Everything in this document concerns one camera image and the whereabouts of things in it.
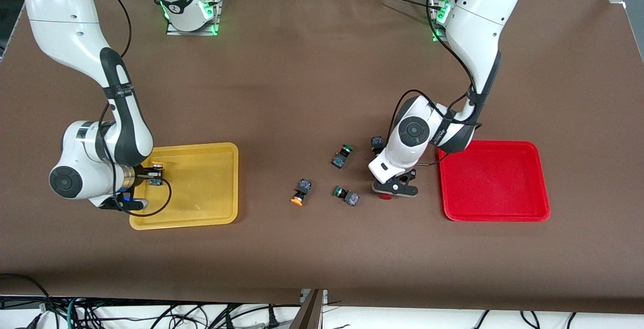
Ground green push button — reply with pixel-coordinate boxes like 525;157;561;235
331;143;354;169
333;186;360;207

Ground teal cable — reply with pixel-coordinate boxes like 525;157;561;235
66;296;82;329

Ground brown table cover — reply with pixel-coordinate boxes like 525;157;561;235
0;0;644;315

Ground white metal bracket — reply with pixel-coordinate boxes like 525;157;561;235
299;289;329;305

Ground red plastic tray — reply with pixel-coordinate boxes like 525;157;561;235
436;140;551;222

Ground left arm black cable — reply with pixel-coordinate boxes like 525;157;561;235
385;0;485;166

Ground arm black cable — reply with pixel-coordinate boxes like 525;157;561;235
98;0;173;217
385;0;485;166

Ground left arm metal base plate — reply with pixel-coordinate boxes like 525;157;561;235
431;0;453;43

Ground dark support post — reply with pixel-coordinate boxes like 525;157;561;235
289;289;326;329

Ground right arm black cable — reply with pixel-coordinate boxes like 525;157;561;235
98;0;173;217

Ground yellow plastic tray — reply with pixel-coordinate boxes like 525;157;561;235
129;142;239;230

